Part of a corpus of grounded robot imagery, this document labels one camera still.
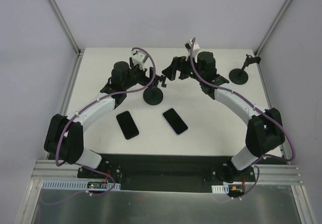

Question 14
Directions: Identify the black phone stand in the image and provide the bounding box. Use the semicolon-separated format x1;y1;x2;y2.
228;54;261;85
143;75;167;106

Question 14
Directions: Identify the black smartphone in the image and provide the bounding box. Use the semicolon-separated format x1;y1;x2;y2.
116;111;139;140

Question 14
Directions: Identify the lavender case smartphone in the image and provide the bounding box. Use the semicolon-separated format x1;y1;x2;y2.
162;108;188;135

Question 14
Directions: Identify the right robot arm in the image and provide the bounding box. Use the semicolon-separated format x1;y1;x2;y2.
162;51;285;181

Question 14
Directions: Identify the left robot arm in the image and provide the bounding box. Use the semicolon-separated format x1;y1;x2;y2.
44;53;156;178

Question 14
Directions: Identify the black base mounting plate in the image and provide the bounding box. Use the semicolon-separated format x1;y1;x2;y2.
76;153;261;191

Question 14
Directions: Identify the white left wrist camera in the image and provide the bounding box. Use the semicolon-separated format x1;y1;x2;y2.
131;49;147;68

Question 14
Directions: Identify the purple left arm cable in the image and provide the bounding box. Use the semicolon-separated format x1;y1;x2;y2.
40;47;158;206

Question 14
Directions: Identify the right white cable duct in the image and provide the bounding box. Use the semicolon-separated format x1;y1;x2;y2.
211;184;245;194

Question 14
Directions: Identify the white cable duct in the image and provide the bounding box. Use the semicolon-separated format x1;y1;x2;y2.
42;180;121;191
211;184;245;194

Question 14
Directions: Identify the left aluminium frame post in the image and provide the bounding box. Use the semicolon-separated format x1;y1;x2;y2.
47;0;82;56

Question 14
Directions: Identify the aluminium frame post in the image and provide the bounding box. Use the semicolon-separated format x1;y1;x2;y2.
47;0;82;56
253;0;294;56

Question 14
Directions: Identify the aluminium front rail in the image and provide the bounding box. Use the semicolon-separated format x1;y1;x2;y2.
31;160;304;185

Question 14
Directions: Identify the right aluminium frame post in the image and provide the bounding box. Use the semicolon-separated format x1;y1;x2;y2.
253;0;294;56

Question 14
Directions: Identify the left white cable duct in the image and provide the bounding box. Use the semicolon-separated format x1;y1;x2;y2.
42;180;121;191

